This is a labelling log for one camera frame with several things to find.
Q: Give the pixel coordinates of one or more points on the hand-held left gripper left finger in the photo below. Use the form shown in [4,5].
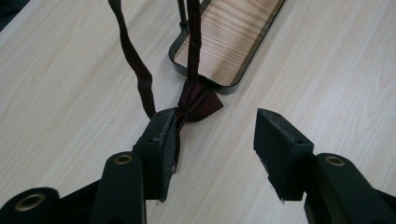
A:
[157,155]

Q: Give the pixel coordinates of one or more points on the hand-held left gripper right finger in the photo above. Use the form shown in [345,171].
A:
[283,161]

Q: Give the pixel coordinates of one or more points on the dark maroon bow tie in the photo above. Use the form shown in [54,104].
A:
[199,102]

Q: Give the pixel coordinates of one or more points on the black rack with wooden base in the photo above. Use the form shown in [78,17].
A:
[230,40]

